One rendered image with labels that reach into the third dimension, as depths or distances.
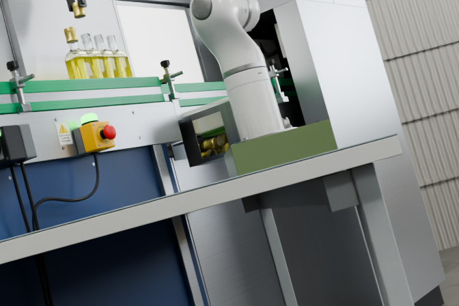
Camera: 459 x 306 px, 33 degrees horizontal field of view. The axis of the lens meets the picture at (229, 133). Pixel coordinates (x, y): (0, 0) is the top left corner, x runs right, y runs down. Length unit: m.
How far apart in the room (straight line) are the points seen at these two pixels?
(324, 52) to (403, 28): 2.41
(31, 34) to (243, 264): 1.20
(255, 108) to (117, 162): 0.42
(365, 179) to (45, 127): 0.94
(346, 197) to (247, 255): 1.76
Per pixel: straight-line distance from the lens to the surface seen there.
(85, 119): 2.01
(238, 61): 2.00
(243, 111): 1.99
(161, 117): 2.30
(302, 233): 3.17
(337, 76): 3.22
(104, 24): 2.68
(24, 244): 1.24
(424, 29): 5.61
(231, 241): 2.96
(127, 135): 2.17
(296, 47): 3.11
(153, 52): 2.84
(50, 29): 2.50
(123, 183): 2.14
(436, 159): 5.49
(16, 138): 1.79
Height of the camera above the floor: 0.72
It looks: 5 degrees up
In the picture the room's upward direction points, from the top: 15 degrees counter-clockwise
